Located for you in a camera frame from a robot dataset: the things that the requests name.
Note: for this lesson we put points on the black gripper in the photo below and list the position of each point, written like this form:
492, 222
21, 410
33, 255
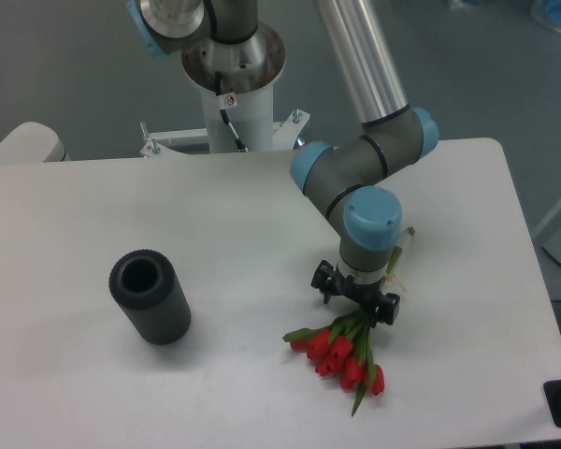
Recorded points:
384, 307

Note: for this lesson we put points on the red tulip bouquet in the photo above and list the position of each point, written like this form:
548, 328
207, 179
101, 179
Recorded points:
343, 349

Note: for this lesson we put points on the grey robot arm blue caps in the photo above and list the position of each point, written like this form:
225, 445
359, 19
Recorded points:
343, 183

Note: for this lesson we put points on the black ribbed cylindrical vase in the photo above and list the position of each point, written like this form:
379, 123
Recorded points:
146, 287

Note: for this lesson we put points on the white chair backrest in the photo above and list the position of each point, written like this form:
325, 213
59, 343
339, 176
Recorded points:
32, 143

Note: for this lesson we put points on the white metal base bracket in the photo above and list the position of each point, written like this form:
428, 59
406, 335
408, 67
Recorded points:
286, 135

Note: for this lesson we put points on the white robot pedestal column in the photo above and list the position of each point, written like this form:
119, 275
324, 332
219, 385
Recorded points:
235, 82

